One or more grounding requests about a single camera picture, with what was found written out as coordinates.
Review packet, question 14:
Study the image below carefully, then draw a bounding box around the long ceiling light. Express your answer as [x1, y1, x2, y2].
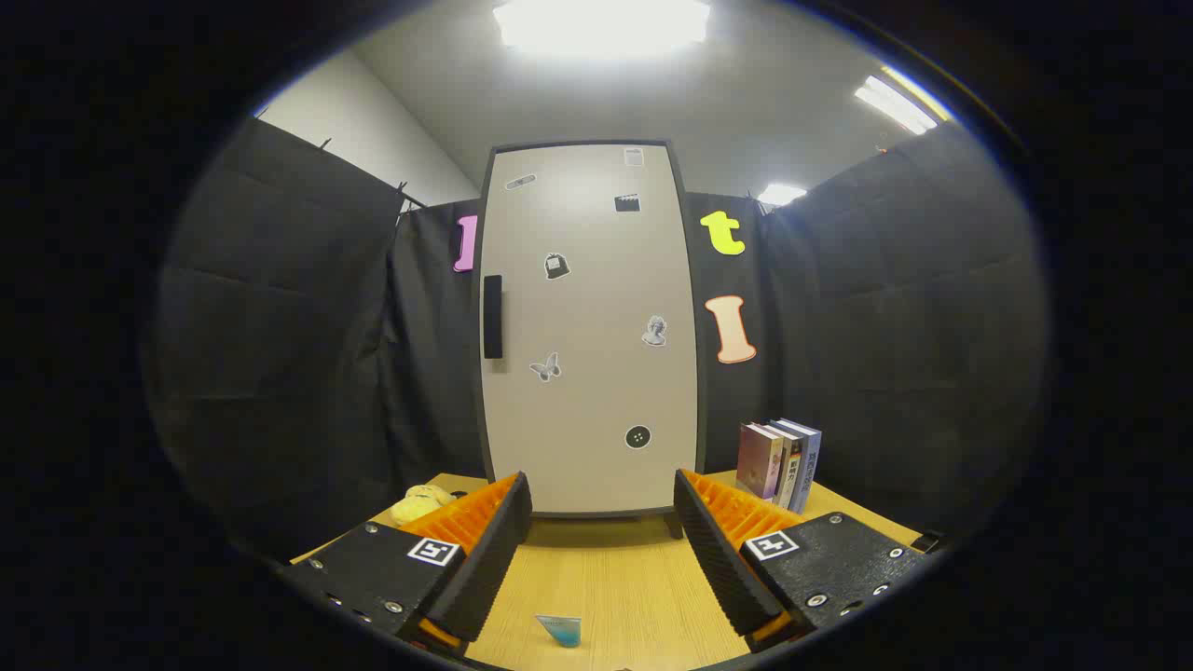
[855, 75, 938, 136]

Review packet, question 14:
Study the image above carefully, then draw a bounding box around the black backdrop cloth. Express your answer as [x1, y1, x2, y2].
[140, 116, 1054, 569]

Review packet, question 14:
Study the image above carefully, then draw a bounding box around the yellow plush toy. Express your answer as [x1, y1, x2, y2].
[390, 484, 459, 528]

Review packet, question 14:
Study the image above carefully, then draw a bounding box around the blue and white tube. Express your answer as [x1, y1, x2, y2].
[535, 613, 583, 649]

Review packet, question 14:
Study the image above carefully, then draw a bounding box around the large ceiling light panel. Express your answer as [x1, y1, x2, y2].
[492, 0, 712, 57]

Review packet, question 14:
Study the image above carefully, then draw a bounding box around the dark grey cabinet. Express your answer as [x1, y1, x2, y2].
[473, 140, 709, 540]

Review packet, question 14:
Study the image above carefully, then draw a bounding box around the white spine book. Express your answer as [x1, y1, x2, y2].
[769, 421, 802, 509]

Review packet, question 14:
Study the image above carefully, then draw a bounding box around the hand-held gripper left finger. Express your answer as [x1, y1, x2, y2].
[280, 471, 534, 658]

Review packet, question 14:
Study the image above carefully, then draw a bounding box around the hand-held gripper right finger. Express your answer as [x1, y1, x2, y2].
[673, 469, 933, 653]

